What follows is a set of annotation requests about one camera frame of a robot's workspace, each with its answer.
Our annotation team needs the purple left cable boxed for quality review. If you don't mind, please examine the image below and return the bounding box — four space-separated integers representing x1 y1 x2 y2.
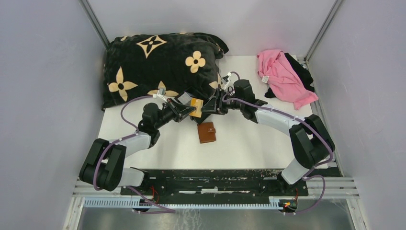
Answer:
93 95 176 215

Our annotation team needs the yellow card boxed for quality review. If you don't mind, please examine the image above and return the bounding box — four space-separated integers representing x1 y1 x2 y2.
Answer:
189 98 204 118

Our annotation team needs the white slotted cable duct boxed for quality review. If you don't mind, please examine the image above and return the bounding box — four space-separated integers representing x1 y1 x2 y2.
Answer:
83 197 282 210

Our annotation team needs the black cloth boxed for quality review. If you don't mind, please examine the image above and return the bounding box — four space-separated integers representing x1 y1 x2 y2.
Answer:
264 52 315 99

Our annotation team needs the pink cloth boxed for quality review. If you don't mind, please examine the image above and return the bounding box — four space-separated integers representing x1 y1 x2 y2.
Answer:
257 49 319 111

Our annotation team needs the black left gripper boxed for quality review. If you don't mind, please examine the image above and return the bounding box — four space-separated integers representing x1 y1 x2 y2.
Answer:
154 98 196 129

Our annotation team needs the black floral plush pillow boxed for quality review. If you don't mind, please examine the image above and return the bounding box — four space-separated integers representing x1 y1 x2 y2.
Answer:
102 33 229 109

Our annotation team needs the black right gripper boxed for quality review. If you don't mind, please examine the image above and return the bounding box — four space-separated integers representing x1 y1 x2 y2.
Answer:
201 87 244 115

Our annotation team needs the white card stack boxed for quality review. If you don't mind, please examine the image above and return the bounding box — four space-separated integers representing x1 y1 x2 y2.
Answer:
175 92 192 106

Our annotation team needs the brown leather card holder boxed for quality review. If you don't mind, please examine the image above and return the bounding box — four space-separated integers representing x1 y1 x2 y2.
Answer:
197 122 216 144

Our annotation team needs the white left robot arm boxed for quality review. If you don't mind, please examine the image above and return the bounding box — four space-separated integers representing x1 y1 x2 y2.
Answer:
79 99 196 195

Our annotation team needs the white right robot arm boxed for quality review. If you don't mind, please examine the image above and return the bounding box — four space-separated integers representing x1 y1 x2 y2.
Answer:
201 80 335 196

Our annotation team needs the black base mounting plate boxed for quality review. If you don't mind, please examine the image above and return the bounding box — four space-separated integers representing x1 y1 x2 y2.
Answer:
120 168 341 206

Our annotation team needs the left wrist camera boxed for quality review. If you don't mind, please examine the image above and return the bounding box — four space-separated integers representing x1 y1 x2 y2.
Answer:
152 88 166 101

